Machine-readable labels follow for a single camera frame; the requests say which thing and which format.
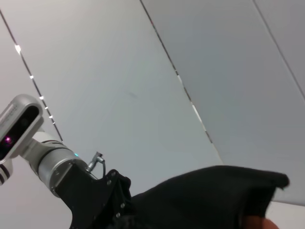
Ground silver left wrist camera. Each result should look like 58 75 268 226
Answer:
0 94 45 161

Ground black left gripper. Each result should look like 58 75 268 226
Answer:
55 162 132 229

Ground black food bag orange handles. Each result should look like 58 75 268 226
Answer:
95 164 290 229

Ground silver left gripper cable connector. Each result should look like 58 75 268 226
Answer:
85 151 107 180

